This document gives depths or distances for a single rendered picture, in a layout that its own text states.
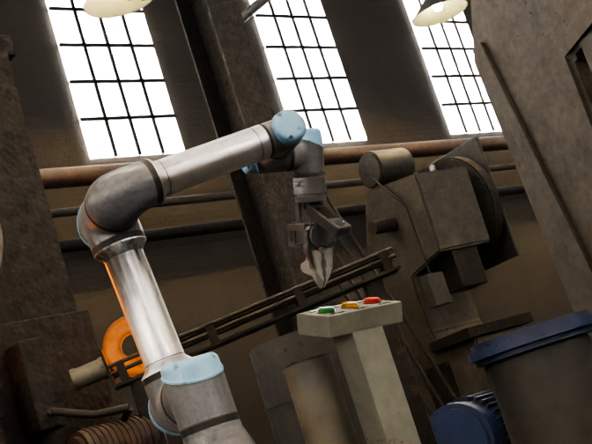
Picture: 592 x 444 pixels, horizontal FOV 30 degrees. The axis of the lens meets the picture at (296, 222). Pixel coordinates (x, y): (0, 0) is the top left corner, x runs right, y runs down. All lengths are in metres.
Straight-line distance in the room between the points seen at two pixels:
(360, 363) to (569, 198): 2.28
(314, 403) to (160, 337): 0.51
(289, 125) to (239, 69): 4.96
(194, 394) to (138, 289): 0.29
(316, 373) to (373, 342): 0.16
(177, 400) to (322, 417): 0.58
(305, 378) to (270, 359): 2.70
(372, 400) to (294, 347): 2.74
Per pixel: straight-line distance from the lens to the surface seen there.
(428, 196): 10.45
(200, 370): 2.10
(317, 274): 2.51
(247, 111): 7.16
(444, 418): 4.25
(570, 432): 2.59
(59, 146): 10.71
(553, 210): 4.70
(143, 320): 2.27
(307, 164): 2.49
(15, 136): 3.32
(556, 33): 4.60
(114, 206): 2.22
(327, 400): 2.61
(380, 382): 2.54
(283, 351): 5.26
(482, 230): 10.75
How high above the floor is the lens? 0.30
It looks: 12 degrees up
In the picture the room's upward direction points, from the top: 18 degrees counter-clockwise
